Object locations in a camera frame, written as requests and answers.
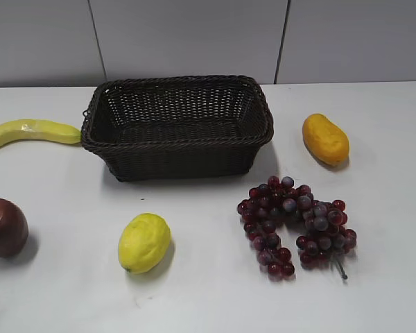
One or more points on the yellow lemon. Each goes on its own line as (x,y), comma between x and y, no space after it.
(143,243)

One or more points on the dark brown wicker basket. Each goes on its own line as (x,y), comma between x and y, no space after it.
(177,127)

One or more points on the red apple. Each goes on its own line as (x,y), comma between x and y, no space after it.
(13,229)

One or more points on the yellow banana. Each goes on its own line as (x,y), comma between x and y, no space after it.
(38,129)

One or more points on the purple grape bunch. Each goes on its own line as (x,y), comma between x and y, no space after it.
(323,236)

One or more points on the orange mango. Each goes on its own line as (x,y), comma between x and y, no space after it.
(325,140)

